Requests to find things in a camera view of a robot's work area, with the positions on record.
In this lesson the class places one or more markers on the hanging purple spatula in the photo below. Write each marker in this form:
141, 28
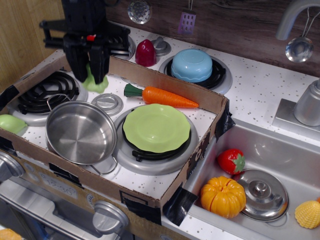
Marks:
187, 20

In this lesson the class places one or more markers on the hanging silver ladle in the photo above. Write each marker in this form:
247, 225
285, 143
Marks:
301, 48

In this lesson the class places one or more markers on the silver stove knob left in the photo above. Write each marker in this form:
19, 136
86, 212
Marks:
9, 167

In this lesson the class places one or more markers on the dark red toy beet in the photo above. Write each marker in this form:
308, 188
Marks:
145, 54

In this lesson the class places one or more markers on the yellow toy bottom left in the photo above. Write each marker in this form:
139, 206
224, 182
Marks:
8, 234

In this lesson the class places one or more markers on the yellow toy corn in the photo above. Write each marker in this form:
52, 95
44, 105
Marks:
307, 214

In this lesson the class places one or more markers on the light green plastic plate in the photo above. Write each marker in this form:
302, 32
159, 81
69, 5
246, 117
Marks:
156, 127

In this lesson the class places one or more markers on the black front right burner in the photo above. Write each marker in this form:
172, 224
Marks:
160, 150

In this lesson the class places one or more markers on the stainless steel pot lid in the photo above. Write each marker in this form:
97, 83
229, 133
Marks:
267, 199

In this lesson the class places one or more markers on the black rear right burner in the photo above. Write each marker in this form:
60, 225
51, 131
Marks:
217, 77

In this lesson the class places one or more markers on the brown cardboard fence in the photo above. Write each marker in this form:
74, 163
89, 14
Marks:
83, 187

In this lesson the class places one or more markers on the orange toy carrot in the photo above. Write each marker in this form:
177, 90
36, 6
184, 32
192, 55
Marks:
154, 95

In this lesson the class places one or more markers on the silver stovetop knob centre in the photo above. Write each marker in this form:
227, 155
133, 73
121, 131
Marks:
110, 103

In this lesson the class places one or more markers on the silver stove knob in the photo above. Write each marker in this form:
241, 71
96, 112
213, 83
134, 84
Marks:
109, 219
9, 167

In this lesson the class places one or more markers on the light blue plastic bowl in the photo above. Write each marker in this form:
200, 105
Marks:
192, 65

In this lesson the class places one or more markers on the silver stovetop knob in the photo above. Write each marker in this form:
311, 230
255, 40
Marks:
110, 103
161, 47

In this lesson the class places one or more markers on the black burner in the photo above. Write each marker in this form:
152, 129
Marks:
58, 88
160, 150
217, 77

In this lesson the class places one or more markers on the red toy strawberry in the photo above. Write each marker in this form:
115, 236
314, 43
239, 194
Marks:
232, 161

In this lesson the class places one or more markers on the silver stovetop knob rear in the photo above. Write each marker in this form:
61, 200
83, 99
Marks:
161, 47

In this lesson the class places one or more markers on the orange toy pumpkin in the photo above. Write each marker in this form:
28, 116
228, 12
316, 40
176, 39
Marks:
223, 196

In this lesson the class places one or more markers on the silver stove knob front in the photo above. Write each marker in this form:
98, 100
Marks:
109, 219

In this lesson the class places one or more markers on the silver toy faucet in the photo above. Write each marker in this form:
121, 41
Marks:
301, 117

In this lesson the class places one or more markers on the hanging silver skimmer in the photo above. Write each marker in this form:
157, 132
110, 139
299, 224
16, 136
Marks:
139, 11

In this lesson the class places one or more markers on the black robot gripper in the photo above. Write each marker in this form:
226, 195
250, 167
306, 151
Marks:
84, 24

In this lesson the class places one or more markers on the light green toy pear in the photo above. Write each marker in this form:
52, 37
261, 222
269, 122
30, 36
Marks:
11, 123

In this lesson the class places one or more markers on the black front left burner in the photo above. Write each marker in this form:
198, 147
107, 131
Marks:
58, 88

